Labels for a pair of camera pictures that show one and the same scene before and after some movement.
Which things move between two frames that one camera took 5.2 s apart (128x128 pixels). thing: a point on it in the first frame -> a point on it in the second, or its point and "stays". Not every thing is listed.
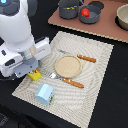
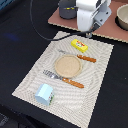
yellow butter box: [34, 74] -> [79, 45]
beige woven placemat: [72, 77] stays
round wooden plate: [68, 66] stays
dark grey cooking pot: [68, 9] stays
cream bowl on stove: [122, 17] stays
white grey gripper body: [18, 63] -> [90, 19]
